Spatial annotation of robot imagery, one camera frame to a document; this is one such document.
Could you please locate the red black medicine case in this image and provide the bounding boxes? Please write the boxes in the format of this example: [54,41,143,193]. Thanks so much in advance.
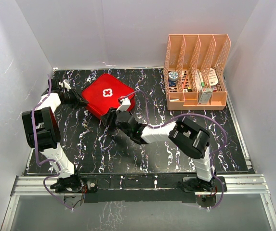
[81,74,134,119]

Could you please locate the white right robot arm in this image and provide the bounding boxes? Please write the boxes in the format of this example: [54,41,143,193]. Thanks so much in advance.
[100,97,216,192]

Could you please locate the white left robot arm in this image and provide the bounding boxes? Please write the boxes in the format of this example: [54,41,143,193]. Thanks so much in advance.
[22,78,88,193]

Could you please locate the round blue patterned tin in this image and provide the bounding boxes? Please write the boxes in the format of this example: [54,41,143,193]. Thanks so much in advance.
[168,71,180,87]

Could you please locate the grey stapler box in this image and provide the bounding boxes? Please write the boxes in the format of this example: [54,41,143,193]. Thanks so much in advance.
[198,88,212,105]

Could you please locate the peach plastic desk organizer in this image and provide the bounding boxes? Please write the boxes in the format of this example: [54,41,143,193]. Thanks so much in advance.
[163,34,231,110]

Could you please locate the pink white card pack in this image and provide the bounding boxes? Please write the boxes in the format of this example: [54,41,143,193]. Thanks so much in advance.
[208,68,219,86]

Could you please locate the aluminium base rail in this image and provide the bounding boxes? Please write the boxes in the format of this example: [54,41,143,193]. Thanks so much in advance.
[11,174,270,196]

